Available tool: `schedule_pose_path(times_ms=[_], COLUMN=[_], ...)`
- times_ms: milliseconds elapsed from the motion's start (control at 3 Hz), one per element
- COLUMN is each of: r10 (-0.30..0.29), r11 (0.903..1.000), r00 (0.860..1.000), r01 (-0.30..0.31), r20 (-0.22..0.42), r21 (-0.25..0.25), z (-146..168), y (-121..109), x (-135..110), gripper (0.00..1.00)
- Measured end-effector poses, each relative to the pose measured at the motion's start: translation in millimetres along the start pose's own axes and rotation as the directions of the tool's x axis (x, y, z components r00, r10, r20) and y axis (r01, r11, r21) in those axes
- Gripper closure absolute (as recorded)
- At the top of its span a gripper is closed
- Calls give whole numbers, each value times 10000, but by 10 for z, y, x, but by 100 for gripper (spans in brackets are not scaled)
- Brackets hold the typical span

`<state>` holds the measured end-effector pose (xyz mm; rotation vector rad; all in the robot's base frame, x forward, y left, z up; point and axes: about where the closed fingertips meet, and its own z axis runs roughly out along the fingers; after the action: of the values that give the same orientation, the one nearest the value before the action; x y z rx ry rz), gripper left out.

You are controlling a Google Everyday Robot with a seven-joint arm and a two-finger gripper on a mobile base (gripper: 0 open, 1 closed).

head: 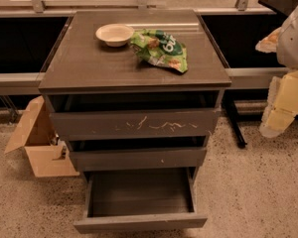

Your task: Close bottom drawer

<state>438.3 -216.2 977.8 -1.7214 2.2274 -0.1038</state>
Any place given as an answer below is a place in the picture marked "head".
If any grey middle drawer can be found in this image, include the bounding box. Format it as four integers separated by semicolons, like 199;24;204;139
70;136;206;172

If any white bowl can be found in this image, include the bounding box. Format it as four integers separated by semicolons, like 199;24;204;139
95;24;134;48

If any grey bottom drawer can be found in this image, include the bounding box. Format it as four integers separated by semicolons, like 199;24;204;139
74;168;207;234

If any dark grey drawer cabinet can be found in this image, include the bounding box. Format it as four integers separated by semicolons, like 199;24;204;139
38;9;232;183

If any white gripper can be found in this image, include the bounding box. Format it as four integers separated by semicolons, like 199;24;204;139
255;28;298;138

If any black table with legs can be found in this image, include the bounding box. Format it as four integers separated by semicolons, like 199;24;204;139
222;0;298;149

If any open cardboard box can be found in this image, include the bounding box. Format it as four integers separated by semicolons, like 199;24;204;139
5;96;79;178

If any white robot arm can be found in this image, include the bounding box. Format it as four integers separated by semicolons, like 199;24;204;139
255;5;298;138

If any scratched grey top drawer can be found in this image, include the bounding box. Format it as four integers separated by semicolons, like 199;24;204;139
47;92;220;141

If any green chip bag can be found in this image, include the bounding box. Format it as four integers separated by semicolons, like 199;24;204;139
130;29;188;73

